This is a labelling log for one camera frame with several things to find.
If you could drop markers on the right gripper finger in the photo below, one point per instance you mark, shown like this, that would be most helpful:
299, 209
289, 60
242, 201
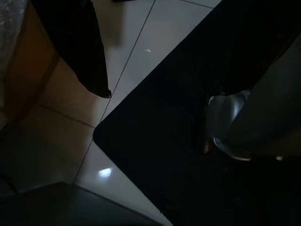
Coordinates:
77, 42

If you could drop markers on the brown cardboard box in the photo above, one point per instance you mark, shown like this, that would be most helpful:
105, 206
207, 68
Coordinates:
28, 80

